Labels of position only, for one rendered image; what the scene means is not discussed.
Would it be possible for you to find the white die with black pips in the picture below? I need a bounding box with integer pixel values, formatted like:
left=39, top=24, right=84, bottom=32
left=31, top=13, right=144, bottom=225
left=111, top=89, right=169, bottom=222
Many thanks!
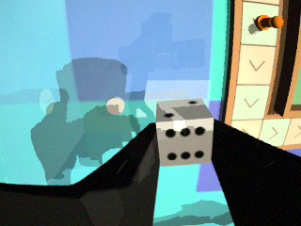
left=155, top=98, right=214, bottom=167

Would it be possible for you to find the orange board border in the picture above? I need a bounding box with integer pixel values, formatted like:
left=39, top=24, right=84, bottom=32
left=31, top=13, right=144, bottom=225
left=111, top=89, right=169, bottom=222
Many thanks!
left=222, top=0, right=301, bottom=150

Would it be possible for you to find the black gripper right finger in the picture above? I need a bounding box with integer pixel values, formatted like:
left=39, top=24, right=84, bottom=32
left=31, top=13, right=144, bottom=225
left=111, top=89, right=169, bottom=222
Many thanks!
left=211, top=120, right=301, bottom=226

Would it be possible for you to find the orange pawn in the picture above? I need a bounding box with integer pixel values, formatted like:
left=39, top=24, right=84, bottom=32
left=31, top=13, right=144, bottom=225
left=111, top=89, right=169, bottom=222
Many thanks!
left=255, top=15, right=283, bottom=30

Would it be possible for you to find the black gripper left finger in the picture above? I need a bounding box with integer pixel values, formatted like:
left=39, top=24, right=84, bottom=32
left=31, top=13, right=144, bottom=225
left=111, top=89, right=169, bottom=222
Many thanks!
left=0, top=123, right=161, bottom=226

